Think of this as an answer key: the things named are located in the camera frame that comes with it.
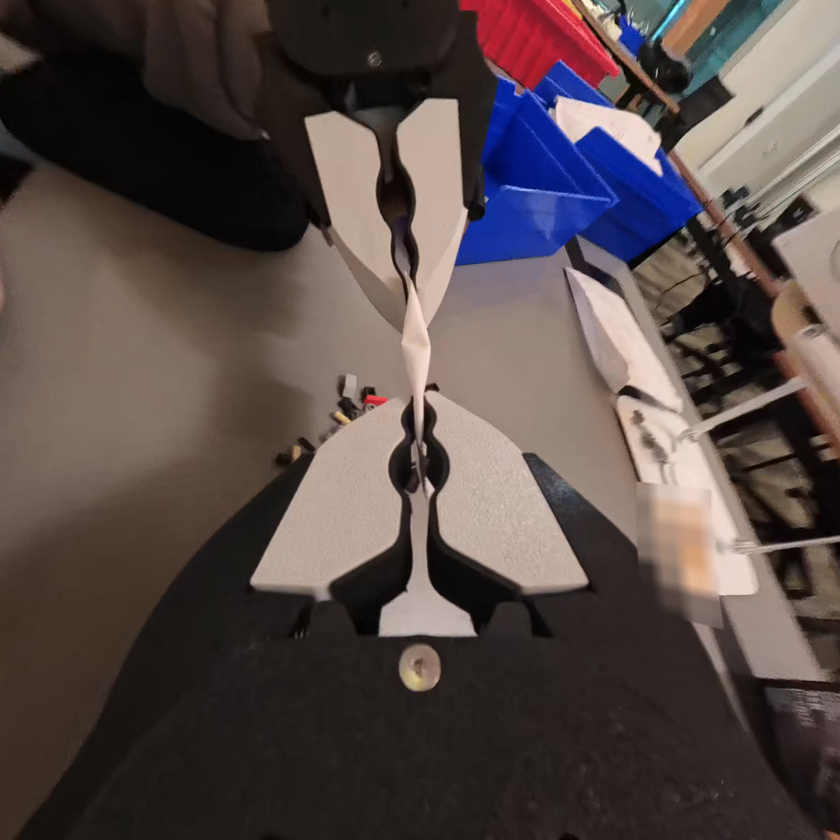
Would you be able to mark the blue plastic bin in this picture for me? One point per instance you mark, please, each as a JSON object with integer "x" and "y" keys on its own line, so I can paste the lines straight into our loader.
{"x": 636, "y": 190}
{"x": 525, "y": 223}

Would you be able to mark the red plastic bin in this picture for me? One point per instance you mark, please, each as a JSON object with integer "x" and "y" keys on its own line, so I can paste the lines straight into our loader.
{"x": 531, "y": 39}

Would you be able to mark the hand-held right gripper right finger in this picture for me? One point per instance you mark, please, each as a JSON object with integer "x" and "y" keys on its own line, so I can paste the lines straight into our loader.
{"x": 505, "y": 518}

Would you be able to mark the white and wood book stand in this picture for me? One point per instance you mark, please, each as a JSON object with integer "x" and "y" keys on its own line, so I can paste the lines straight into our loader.
{"x": 738, "y": 571}

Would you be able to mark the grey desk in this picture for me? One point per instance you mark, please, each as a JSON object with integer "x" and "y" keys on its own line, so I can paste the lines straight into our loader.
{"x": 164, "y": 341}

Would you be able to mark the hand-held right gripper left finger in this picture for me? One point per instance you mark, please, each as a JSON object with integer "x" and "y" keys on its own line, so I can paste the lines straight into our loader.
{"x": 328, "y": 518}

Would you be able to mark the black padded armrest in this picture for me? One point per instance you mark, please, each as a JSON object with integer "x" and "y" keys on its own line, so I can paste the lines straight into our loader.
{"x": 164, "y": 170}

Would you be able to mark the pile of small toy bricks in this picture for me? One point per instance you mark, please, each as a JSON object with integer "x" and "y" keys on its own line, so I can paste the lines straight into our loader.
{"x": 348, "y": 384}

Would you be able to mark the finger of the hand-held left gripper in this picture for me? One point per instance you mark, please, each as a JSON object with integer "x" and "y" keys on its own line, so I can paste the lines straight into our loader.
{"x": 344, "y": 190}
{"x": 436, "y": 177}

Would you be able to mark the white printed paper bag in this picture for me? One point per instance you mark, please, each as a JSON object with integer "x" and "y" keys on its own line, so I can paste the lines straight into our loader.
{"x": 597, "y": 121}
{"x": 617, "y": 341}
{"x": 417, "y": 341}

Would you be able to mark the clear bag of small parts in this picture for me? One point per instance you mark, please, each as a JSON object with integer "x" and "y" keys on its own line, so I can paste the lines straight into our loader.
{"x": 649, "y": 446}

